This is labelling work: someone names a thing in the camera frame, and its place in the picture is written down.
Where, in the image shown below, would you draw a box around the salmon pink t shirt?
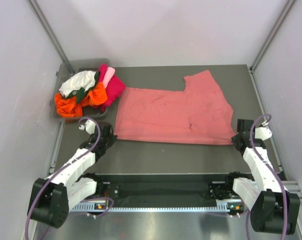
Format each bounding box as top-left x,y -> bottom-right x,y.
115,70 -> 235,146

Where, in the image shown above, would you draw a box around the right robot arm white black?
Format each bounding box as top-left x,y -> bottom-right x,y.
224,119 -> 301,237

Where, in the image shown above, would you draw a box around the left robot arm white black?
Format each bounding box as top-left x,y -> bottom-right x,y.
27,118 -> 117,229

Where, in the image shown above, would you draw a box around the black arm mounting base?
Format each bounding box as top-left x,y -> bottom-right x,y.
82,173 -> 237,208

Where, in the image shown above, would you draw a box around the orange t shirt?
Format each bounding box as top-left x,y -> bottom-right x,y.
54,82 -> 108,118

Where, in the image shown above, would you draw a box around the magenta t shirt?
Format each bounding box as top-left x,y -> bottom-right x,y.
97,64 -> 126,112

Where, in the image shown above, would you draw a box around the dark green t shirt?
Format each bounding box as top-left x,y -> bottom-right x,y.
66,71 -> 98,104

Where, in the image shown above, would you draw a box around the white t shirt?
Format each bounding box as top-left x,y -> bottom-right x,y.
58,70 -> 97,98

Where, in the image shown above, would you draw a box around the light pink t shirt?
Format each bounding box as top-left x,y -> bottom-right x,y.
102,67 -> 116,88

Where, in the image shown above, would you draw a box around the grey plastic bin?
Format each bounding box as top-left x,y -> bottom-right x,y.
49,58 -> 110,123

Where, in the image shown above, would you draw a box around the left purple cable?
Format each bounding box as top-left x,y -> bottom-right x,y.
24,116 -> 114,240

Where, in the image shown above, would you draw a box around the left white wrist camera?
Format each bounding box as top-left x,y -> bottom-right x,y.
78,118 -> 100,135

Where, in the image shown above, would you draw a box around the slotted grey cable duct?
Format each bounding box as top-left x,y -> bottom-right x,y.
65,199 -> 247,213

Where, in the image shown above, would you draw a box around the aluminium front rail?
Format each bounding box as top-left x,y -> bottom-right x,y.
283,181 -> 302,199

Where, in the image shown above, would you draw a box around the right aluminium frame post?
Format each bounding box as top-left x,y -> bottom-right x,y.
249,0 -> 297,74

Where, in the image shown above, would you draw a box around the aluminium frame post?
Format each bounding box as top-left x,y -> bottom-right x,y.
249,0 -> 297,74
27,0 -> 75,74

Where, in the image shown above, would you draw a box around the left aluminium frame post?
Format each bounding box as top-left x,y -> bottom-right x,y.
27,0 -> 75,74

